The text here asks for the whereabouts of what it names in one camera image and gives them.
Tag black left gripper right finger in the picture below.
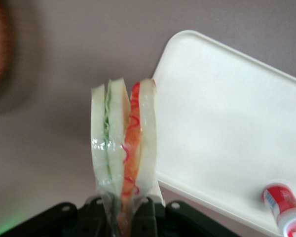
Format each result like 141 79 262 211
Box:
128 196 161 237

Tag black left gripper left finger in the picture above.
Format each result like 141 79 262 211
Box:
77 194 115 237

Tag triangular sandwich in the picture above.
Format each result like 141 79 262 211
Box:
90 77 159 237

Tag beige plastic tray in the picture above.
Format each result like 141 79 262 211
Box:
148 30 296 235

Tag red white yoghurt cup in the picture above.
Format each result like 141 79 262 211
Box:
261 179 296 237

